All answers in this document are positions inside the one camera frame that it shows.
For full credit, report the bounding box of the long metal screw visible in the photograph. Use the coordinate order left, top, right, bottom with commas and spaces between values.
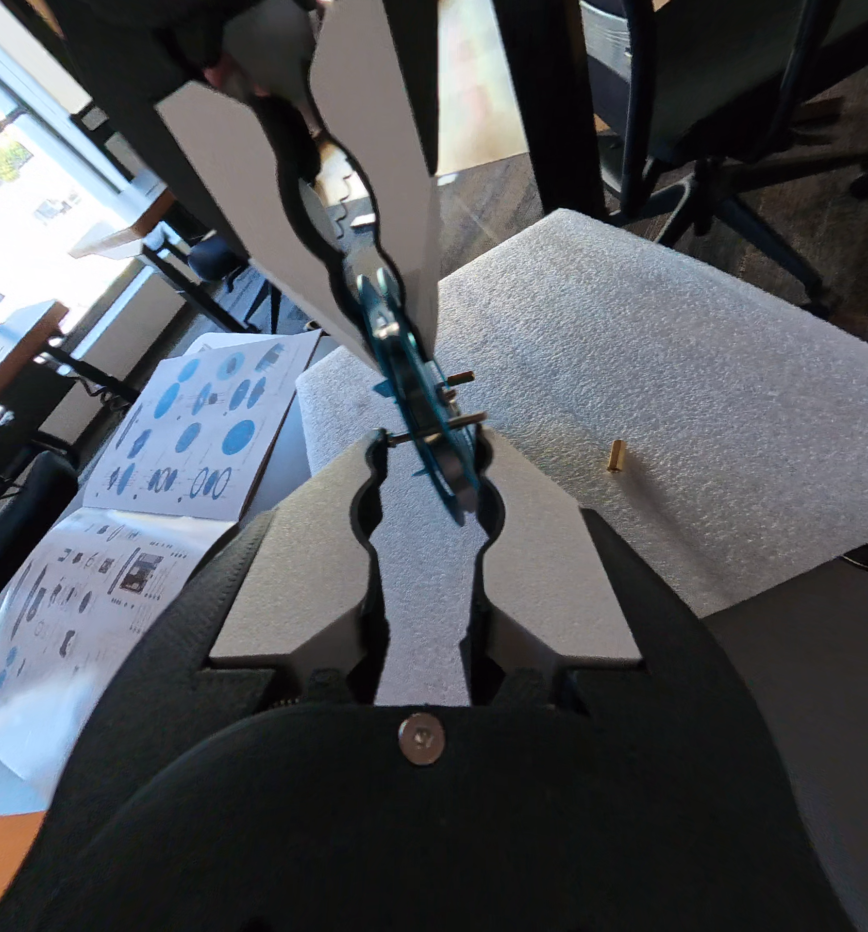
379, 411, 487, 447

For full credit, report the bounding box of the black office chair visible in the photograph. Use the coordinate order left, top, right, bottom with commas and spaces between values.
580, 0, 868, 321
0, 448, 80, 613

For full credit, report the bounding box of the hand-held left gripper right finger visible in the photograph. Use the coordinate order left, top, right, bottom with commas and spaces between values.
467, 426, 642, 706

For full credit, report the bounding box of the blue metal turntable assembly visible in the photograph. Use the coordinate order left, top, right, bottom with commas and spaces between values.
357, 268, 482, 525

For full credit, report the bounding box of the open instruction booklet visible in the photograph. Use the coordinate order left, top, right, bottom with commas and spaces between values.
0, 331, 323, 783

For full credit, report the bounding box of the black metal frame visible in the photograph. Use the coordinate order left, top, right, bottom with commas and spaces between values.
492, 0, 602, 219

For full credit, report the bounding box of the white foam sheet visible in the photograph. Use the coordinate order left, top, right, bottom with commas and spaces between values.
296, 209, 868, 706

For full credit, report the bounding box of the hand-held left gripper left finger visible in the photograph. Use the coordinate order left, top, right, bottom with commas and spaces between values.
210, 430, 391, 706

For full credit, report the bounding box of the large window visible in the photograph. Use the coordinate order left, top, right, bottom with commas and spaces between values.
0, 15, 187, 314

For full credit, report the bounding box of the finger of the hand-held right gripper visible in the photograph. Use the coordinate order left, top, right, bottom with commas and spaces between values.
304, 0, 442, 352
156, 80, 380, 371

